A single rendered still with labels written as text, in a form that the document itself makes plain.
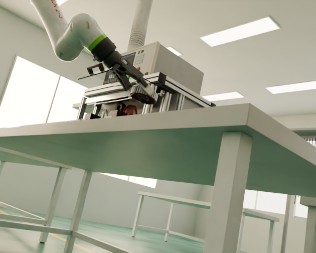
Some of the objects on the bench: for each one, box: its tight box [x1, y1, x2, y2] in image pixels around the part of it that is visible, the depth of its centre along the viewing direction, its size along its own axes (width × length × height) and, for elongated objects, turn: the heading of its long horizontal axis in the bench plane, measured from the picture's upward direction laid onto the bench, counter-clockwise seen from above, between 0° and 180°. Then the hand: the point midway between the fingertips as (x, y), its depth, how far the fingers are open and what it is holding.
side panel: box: [176, 93, 203, 110], centre depth 173 cm, size 28×3×32 cm, turn 173°
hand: (143, 93), depth 137 cm, fingers closed on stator, 11 cm apart
